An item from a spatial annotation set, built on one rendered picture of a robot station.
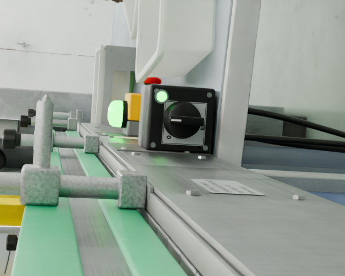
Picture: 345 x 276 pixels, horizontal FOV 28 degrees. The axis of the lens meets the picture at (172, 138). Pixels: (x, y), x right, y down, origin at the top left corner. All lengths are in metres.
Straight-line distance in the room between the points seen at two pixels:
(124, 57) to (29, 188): 1.13
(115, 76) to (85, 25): 3.59
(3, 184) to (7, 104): 1.91
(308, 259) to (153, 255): 0.09
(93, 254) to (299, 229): 0.11
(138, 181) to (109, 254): 0.13
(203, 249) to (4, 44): 4.87
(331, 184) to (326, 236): 0.37
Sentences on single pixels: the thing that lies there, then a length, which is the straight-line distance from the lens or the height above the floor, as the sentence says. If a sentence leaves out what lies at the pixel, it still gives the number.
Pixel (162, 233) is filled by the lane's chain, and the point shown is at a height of 0.88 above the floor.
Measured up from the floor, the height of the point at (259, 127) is 0.19.
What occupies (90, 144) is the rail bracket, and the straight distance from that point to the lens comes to 0.95.
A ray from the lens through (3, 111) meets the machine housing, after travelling 2.40.
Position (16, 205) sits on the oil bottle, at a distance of 1.28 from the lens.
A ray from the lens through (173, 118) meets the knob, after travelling 0.78.
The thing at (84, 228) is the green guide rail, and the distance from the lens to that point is 0.43.
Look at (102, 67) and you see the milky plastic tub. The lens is 1.59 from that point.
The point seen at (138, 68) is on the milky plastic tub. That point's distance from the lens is 1.05.
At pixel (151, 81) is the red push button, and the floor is 0.79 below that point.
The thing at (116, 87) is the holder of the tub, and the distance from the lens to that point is 1.59.
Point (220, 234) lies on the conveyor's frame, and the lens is 0.33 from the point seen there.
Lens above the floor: 0.95
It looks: 11 degrees down
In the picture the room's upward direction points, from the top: 87 degrees counter-clockwise
